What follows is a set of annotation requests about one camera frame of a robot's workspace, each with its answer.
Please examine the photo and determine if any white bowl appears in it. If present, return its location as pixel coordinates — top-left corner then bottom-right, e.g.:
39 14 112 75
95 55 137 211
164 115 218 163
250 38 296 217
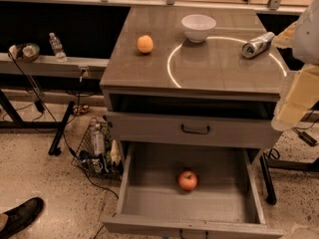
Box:
181 14 216 43

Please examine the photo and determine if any black power adapter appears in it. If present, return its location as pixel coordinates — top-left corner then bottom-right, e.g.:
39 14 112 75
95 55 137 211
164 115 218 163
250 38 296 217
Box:
293 128 318 146

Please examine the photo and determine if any orange fruit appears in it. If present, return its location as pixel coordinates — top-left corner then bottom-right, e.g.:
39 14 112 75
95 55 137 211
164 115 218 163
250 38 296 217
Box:
137 35 154 54

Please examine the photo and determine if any clear plastic water bottle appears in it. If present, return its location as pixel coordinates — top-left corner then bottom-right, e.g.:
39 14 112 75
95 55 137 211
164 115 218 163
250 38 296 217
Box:
49 32 67 62

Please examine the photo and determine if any silver drink can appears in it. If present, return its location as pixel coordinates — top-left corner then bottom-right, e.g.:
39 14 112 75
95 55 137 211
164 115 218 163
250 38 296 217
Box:
241 32 275 59

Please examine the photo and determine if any black table leg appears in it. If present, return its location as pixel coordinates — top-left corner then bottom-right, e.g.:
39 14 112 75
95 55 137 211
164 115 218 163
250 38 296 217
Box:
49 101 75 155

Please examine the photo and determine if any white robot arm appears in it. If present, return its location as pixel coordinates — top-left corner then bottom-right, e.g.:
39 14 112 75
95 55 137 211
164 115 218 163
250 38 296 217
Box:
271 0 319 131

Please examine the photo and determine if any black shoe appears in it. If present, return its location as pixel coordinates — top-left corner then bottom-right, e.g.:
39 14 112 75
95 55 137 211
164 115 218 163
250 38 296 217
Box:
0 197 44 239

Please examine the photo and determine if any dish with items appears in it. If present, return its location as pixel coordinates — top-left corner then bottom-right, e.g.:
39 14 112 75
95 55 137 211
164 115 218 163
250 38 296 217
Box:
8 43 40 63

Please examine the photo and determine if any grey drawer cabinet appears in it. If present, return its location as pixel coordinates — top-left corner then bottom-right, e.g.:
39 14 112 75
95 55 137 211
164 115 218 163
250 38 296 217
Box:
99 5 294 239

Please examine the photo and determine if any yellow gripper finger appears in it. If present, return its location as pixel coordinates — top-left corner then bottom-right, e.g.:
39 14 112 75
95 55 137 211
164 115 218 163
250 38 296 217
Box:
272 22 297 49
271 65 319 131

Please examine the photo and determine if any black cable on floor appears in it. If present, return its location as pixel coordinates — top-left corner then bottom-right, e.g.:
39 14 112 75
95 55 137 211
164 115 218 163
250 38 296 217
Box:
7 52 120 239

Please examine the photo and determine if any red apple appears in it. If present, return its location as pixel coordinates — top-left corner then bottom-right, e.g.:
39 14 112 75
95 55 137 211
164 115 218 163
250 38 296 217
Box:
178 170 198 191

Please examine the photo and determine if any closed grey upper drawer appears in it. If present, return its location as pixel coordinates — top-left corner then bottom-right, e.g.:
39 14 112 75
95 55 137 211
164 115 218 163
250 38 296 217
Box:
106 112 281 148

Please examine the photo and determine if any open grey middle drawer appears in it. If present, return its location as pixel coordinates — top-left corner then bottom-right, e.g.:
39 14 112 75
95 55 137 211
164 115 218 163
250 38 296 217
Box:
103 142 283 239

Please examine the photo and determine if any wire basket with bottles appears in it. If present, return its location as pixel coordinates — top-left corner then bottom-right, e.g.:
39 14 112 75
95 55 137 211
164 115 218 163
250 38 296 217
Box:
73 117 123 180

